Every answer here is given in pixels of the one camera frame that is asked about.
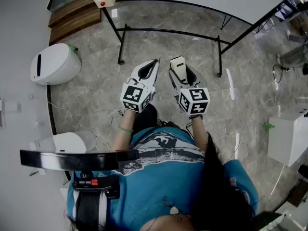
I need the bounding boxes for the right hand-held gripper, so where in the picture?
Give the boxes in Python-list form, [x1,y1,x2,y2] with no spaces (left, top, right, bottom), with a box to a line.
[168,64,211,116]

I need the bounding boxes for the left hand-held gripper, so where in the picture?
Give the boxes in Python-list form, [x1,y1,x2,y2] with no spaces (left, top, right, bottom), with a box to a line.
[119,56,161,113]

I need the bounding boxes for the cream whiteboard eraser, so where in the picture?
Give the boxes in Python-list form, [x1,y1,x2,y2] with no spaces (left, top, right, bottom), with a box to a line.
[169,56,188,83]

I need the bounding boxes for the person's left forearm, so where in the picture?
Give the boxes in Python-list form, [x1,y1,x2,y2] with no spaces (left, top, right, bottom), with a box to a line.
[110,109,137,153]

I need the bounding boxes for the person's right forearm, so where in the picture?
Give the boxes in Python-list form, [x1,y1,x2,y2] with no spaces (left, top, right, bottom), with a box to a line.
[189,114,209,154]

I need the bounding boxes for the black wheeled whiteboard stand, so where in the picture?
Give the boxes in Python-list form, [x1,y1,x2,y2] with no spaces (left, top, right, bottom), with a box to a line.
[101,7,274,78]

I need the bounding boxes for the person's dark trousers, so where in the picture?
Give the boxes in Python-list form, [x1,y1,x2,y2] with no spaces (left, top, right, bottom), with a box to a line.
[133,103,184,135]

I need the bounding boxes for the white rounded bin with slot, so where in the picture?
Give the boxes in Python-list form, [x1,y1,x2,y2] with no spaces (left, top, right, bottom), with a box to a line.
[29,43,82,86]

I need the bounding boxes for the wooden steps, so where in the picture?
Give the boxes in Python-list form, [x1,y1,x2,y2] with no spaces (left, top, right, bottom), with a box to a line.
[48,0,102,45]

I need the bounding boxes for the white rounded appliance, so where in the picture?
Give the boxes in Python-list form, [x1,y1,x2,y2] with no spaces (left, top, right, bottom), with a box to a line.
[33,130,97,154]

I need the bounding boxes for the person's blue printed shirt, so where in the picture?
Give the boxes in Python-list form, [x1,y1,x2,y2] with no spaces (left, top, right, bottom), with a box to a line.
[66,126,259,231]

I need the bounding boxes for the black head rig bar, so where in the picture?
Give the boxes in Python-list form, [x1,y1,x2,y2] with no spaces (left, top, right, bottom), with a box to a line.
[19,149,140,172]

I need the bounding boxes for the white square cabinet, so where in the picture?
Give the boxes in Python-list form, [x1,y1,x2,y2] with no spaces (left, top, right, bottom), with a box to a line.
[267,105,308,167]

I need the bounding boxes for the brown box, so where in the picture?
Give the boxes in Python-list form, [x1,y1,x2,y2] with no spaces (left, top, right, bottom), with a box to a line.
[287,179,308,208]

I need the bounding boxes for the thin white floor cable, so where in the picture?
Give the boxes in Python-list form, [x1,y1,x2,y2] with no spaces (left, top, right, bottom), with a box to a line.
[230,97,278,161]
[47,101,112,147]

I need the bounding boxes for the black floor cable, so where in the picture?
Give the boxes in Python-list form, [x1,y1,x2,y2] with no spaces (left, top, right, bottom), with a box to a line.
[272,63,308,84]

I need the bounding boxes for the black head rig mount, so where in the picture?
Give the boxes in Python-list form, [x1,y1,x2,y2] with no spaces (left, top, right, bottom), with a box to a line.
[72,170,121,200]

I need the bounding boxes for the white wall switch panel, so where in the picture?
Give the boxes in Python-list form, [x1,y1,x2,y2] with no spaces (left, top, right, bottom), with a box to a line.
[0,98,23,128]

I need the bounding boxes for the black and white head strap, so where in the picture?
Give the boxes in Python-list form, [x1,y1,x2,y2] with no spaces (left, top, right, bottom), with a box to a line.
[73,191,108,231]

